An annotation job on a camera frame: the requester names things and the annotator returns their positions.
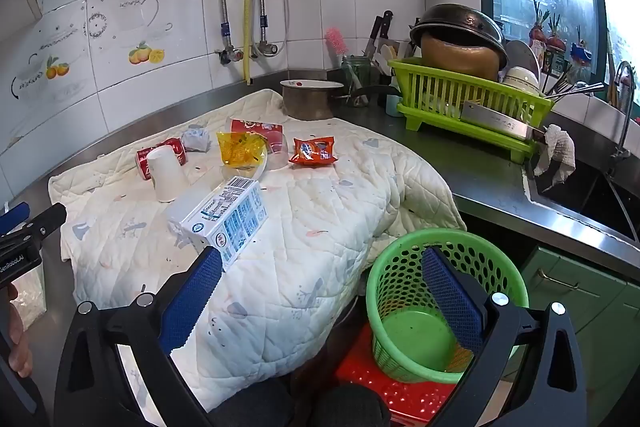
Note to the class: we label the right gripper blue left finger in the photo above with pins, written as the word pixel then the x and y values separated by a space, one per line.
pixel 92 388

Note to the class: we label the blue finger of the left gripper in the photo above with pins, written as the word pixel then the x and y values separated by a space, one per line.
pixel 44 224
pixel 13 217

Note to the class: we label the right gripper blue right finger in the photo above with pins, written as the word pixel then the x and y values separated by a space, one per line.
pixel 549 388

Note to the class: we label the white paper cup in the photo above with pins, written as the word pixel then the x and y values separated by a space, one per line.
pixel 168 179

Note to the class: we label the white blue milk carton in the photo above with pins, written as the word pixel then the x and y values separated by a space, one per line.
pixel 226 219

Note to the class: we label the yellow plastic wrapper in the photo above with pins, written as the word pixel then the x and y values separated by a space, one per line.
pixel 242 154

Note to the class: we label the left hand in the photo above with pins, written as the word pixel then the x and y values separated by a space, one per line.
pixel 20 358

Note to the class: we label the green cabinet door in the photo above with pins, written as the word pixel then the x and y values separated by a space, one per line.
pixel 605 313

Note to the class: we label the red cola can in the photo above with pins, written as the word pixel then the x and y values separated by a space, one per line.
pixel 145 155

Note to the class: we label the green plastic waste basket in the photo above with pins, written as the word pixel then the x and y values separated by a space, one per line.
pixel 411 340

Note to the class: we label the crumpled grey tissue pack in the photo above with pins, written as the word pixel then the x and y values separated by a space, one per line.
pixel 195 139

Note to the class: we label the white dish rag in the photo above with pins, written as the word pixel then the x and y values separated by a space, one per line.
pixel 558 146

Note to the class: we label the white quilted cloth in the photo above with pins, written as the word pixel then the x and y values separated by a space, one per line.
pixel 275 307

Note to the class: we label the metal faucet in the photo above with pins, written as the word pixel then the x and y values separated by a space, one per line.
pixel 627 81

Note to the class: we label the orange snack packet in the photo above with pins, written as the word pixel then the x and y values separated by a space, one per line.
pixel 315 152

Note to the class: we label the cleaver knife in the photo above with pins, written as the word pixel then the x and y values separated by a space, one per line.
pixel 490 119

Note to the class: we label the metal pot with lid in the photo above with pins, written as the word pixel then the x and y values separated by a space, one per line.
pixel 309 99

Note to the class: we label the white bowl in rack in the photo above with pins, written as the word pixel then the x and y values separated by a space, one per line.
pixel 523 79

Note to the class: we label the green dish rack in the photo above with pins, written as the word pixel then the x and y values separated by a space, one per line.
pixel 435 97

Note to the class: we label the teal cup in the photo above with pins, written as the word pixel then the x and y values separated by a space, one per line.
pixel 391 106

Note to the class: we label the pink bottle brush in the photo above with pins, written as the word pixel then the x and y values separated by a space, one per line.
pixel 336 41

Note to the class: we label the green utensil holder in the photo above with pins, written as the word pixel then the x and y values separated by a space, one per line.
pixel 357 71

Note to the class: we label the brown clay pot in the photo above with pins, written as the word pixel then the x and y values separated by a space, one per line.
pixel 476 61

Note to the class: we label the black wok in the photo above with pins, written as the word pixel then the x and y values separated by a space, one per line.
pixel 460 25

